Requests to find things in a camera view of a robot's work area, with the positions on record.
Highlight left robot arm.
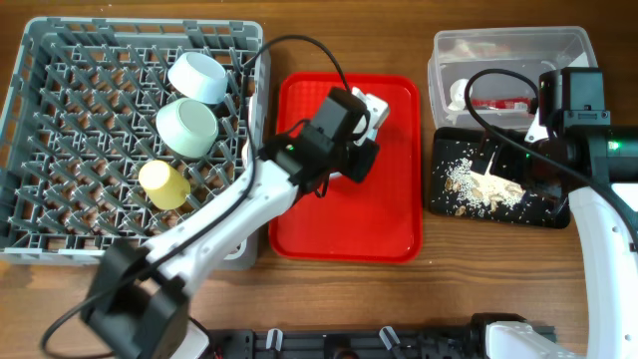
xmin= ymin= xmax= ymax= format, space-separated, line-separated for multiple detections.
xmin=81 ymin=88 xmax=390 ymax=358

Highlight red sauce packet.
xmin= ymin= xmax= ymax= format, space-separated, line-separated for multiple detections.
xmin=472 ymin=97 xmax=531 ymax=111

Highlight grey dishwasher rack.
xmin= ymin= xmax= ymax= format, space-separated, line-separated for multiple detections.
xmin=1 ymin=17 xmax=270 ymax=265

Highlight small light blue bowl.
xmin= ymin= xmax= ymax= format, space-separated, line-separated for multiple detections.
xmin=167 ymin=52 xmax=228 ymax=105

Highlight crumpled white napkin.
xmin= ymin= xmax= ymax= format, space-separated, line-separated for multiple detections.
xmin=448 ymin=79 xmax=469 ymax=112

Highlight yellow cup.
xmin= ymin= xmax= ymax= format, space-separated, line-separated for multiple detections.
xmin=139 ymin=160 xmax=190 ymax=210

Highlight food scraps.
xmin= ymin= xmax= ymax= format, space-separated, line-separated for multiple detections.
xmin=443 ymin=159 xmax=525 ymax=217

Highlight black tray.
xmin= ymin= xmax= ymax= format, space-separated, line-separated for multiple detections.
xmin=428 ymin=128 xmax=570 ymax=229

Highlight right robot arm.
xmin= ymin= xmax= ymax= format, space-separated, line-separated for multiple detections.
xmin=464 ymin=67 xmax=637 ymax=358

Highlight clear plastic bin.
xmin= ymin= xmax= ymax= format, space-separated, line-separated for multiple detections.
xmin=428 ymin=26 xmax=597 ymax=132

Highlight green bowl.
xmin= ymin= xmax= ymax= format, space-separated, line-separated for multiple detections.
xmin=156 ymin=98 xmax=218 ymax=159

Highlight red plastic tray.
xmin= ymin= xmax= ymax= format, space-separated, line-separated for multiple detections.
xmin=269 ymin=74 xmax=423 ymax=264

